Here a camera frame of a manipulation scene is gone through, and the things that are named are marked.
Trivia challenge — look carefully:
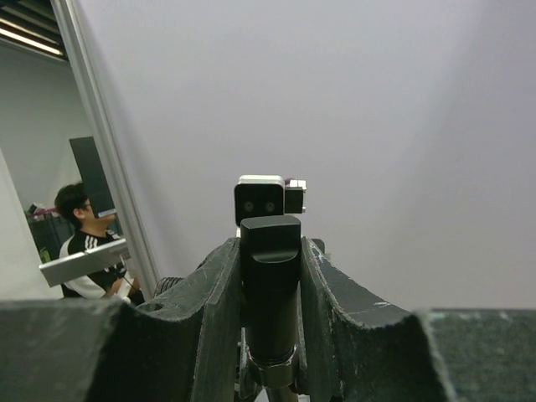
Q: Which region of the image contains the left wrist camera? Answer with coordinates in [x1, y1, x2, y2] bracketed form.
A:
[234, 175, 307, 227]

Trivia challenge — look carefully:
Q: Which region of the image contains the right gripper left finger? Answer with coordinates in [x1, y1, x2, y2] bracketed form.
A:
[1, 239, 240, 401]

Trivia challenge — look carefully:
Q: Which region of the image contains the aluminium rail frame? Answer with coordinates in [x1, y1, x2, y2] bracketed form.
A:
[52, 1, 158, 293]

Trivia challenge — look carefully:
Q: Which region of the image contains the person in black shirt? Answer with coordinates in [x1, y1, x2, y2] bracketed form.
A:
[54, 182, 146, 305]

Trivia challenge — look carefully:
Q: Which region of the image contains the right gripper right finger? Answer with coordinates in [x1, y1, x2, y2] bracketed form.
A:
[301, 239, 535, 401]

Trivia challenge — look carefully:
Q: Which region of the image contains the black T-shaped fitting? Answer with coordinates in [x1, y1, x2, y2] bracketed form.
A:
[153, 214, 303, 365]

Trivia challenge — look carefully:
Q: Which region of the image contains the black shower hose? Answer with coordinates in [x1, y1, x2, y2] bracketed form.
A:
[246, 353, 302, 402]

